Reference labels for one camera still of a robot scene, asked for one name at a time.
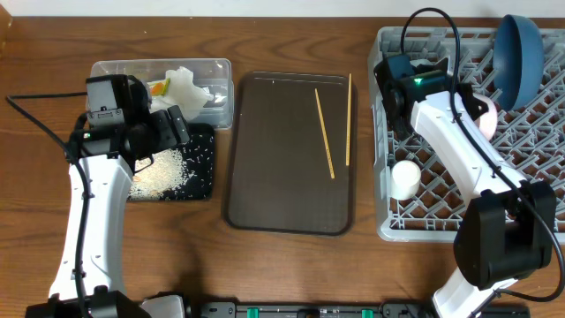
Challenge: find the brown serving tray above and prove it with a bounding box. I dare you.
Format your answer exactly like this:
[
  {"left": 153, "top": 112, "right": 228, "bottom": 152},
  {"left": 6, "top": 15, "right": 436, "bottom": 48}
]
[{"left": 222, "top": 72, "right": 358, "bottom": 237}]

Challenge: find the black waste tray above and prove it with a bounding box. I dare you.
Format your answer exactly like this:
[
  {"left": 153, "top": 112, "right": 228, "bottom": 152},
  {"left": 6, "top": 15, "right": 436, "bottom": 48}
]
[{"left": 125, "top": 123, "right": 216, "bottom": 202}]

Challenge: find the grey dishwasher rack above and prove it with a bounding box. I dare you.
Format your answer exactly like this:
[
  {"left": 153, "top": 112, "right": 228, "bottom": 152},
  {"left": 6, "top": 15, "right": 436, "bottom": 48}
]
[{"left": 368, "top": 27, "right": 564, "bottom": 243}]

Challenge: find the wooden chopstick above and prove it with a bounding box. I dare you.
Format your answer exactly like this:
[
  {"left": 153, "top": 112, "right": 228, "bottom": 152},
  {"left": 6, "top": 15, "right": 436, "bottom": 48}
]
[
  {"left": 345, "top": 73, "right": 352, "bottom": 167},
  {"left": 314, "top": 88, "right": 335, "bottom": 179}
]

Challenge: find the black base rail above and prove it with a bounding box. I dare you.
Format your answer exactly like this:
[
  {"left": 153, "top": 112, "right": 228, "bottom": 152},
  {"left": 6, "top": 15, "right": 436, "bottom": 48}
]
[{"left": 140, "top": 291, "right": 531, "bottom": 318}]

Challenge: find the clear plastic bin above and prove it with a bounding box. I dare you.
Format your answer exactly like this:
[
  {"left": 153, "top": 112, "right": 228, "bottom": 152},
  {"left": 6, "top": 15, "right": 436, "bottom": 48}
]
[{"left": 90, "top": 58, "right": 234, "bottom": 130}]

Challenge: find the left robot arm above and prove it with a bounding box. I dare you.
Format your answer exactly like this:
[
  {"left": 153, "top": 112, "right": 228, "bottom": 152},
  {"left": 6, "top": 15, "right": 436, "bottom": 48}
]
[{"left": 25, "top": 111, "right": 187, "bottom": 318}]

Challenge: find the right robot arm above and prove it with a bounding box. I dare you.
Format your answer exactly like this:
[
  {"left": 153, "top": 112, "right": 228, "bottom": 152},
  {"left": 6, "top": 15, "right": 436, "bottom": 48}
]
[{"left": 373, "top": 55, "right": 560, "bottom": 317}]

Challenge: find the pile of rice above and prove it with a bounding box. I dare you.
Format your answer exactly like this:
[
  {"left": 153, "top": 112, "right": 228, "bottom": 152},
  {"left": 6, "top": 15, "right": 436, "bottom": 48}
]
[{"left": 128, "top": 132, "right": 214, "bottom": 201}]

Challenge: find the white cup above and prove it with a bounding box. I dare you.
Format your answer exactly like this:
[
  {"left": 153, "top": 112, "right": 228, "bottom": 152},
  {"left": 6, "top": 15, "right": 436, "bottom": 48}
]
[{"left": 390, "top": 160, "right": 421, "bottom": 201}]

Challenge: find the pink white bowl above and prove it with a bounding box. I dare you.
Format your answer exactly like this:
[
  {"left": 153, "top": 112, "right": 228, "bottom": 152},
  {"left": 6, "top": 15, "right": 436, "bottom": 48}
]
[{"left": 473, "top": 93, "right": 498, "bottom": 140}]

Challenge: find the dark blue plate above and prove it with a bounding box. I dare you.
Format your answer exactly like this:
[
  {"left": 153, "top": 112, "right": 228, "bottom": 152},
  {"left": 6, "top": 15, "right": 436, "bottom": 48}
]
[{"left": 493, "top": 14, "right": 544, "bottom": 111}]

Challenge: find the white tissue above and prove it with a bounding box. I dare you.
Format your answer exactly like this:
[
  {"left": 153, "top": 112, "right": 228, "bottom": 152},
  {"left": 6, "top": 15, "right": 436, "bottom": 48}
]
[{"left": 150, "top": 66, "right": 214, "bottom": 121}]

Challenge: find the yellow snack wrapper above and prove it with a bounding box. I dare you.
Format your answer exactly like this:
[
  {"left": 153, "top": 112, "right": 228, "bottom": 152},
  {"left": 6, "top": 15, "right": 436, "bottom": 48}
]
[{"left": 147, "top": 79, "right": 170, "bottom": 96}]

